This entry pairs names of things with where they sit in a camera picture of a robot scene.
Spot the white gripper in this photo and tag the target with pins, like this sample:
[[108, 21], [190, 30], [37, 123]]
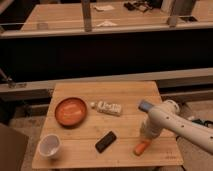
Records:
[[149, 131]]

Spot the metal clamp left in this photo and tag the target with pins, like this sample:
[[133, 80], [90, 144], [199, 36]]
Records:
[[9, 81]]

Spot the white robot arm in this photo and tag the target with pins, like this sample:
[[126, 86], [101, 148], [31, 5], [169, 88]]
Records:
[[166, 116]]

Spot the metal post right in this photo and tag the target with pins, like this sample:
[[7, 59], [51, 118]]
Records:
[[178, 9]]

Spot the white paper on bench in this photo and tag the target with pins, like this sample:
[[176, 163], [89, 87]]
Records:
[[106, 24]]

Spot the black rectangular block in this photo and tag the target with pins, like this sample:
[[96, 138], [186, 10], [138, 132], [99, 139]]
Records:
[[102, 144]]

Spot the metal post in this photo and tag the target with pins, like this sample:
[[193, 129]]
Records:
[[86, 15], [178, 9]]

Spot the blue sponge block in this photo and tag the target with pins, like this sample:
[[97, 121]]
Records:
[[145, 106]]

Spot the dark tools on bench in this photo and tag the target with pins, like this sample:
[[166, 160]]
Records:
[[141, 5]]

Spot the white ceramic cup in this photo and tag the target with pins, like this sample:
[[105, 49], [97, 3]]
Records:
[[49, 146]]

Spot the metal post left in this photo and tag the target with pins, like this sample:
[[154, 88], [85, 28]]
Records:
[[86, 15]]

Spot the white paper sheet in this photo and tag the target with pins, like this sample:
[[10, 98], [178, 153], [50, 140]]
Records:
[[103, 8]]

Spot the white tube with label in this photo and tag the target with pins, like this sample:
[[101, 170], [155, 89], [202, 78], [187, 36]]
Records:
[[107, 108]]

